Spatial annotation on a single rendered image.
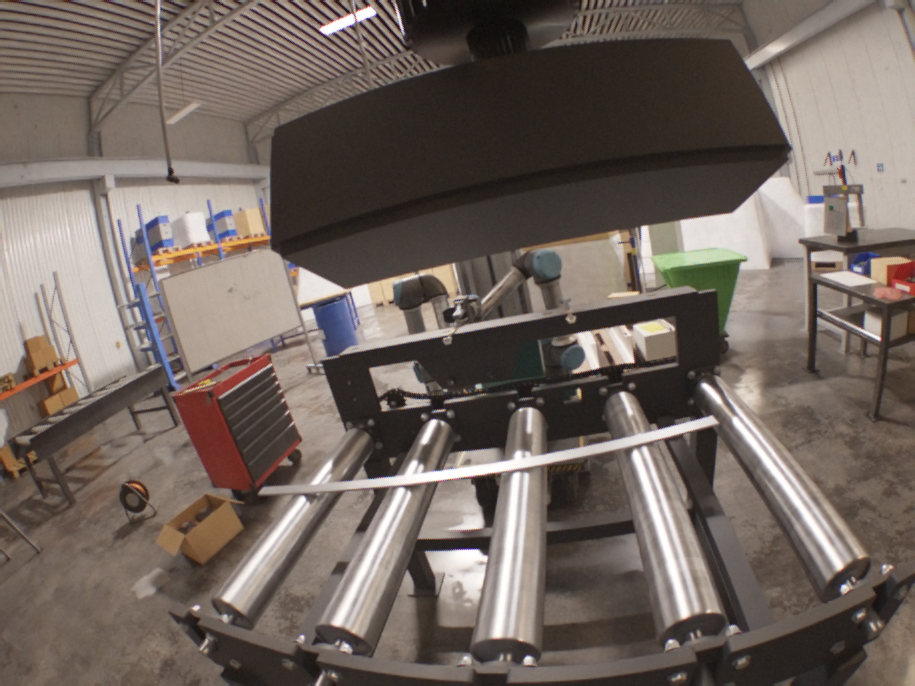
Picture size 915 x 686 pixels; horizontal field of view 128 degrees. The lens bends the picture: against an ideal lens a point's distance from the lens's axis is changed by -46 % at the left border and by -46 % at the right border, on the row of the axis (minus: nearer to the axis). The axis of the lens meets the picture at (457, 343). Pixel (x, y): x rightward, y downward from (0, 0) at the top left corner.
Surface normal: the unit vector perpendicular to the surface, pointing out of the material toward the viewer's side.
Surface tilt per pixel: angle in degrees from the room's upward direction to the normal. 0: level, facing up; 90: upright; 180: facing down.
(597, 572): 0
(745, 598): 0
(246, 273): 90
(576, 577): 0
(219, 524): 90
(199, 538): 90
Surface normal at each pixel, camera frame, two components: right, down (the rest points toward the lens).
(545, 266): 0.20, 0.08
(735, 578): -0.23, -0.94
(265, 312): 0.79, -0.03
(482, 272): -0.25, 0.32
